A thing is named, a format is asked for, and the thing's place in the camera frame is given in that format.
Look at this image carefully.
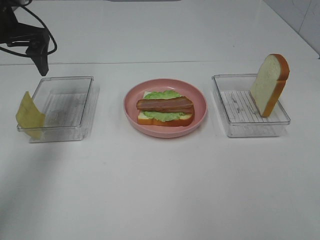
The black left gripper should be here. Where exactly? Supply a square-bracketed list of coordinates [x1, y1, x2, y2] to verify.
[0, 0, 49, 77]

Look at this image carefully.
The green lettuce leaf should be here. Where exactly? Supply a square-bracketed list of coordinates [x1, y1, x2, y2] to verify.
[137, 90, 193, 123]

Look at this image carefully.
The bacon strip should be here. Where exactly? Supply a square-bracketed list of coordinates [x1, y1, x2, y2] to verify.
[139, 106, 195, 114]
[136, 96, 193, 112]

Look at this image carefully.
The bread slice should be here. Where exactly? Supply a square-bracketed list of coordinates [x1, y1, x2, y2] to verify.
[137, 90, 195, 127]
[249, 53, 290, 117]

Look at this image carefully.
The clear left ingredient container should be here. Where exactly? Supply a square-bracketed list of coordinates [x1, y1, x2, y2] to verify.
[17, 76, 99, 143]

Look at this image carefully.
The yellow cheese slice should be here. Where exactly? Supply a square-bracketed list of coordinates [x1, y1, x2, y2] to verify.
[15, 91, 46, 129]

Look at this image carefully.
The pink round plate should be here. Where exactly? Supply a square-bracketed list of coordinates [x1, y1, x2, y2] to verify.
[123, 78, 208, 139]

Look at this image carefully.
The clear right bread container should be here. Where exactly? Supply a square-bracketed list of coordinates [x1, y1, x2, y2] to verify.
[212, 73, 291, 138]

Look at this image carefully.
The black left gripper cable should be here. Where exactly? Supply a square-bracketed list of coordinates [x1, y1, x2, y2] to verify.
[0, 4, 59, 59]

